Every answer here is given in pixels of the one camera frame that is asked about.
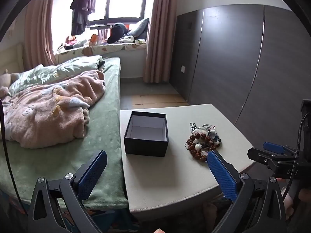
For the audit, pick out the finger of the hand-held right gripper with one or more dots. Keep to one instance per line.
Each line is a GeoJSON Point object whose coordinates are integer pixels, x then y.
{"type": "Point", "coordinates": [260, 156]}
{"type": "Point", "coordinates": [273, 147]}

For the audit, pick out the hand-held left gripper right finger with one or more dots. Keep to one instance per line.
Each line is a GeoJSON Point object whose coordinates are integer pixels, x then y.
{"type": "Point", "coordinates": [222, 177]}

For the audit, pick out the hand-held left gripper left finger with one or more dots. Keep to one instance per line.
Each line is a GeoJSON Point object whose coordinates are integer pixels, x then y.
{"type": "Point", "coordinates": [91, 177]}

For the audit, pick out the silver bangle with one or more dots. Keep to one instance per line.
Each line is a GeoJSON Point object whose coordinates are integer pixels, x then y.
{"type": "Point", "coordinates": [206, 125]}

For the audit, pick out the black gift box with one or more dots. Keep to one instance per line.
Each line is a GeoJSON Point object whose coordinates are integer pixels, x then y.
{"type": "Point", "coordinates": [145, 148]}

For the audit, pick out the person's right hand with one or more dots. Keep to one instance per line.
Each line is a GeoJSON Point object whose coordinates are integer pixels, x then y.
{"type": "Point", "coordinates": [290, 206]}

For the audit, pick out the bed with green sheet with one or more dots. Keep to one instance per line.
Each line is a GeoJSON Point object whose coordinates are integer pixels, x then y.
{"type": "Point", "coordinates": [104, 126]}

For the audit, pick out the pink fleece blanket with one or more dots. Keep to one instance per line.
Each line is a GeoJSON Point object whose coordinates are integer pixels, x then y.
{"type": "Point", "coordinates": [48, 116]}

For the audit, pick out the light green quilt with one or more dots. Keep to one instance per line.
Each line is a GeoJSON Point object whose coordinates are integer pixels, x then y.
{"type": "Point", "coordinates": [48, 74]}

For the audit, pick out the beige plush toy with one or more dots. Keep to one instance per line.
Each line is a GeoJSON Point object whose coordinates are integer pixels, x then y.
{"type": "Point", "coordinates": [4, 80]}

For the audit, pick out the patterned window seat cushion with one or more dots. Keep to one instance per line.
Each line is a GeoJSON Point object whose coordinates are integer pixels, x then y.
{"type": "Point", "coordinates": [114, 48]}

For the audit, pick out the pile of colourful toys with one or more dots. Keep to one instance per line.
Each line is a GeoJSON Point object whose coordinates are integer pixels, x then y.
{"type": "Point", "coordinates": [73, 42]}

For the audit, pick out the cream headboard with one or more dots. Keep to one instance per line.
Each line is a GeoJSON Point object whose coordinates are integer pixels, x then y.
{"type": "Point", "coordinates": [9, 58]}

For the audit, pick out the black bag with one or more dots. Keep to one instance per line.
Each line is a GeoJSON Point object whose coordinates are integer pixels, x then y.
{"type": "Point", "coordinates": [116, 32]}

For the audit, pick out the pink curtain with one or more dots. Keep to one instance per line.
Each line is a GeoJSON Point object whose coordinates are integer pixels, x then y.
{"type": "Point", "coordinates": [158, 41]}
{"type": "Point", "coordinates": [38, 29]}

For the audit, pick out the grey pillow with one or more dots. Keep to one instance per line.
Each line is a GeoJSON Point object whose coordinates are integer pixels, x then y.
{"type": "Point", "coordinates": [139, 29]}

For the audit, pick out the hanging dark clothes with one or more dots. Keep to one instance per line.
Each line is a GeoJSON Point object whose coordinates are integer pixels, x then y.
{"type": "Point", "coordinates": [82, 2]}

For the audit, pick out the dark framed window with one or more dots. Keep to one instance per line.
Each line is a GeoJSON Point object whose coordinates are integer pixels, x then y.
{"type": "Point", "coordinates": [126, 0]}

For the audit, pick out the white wall socket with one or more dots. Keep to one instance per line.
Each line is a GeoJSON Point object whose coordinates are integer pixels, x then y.
{"type": "Point", "coordinates": [183, 69]}

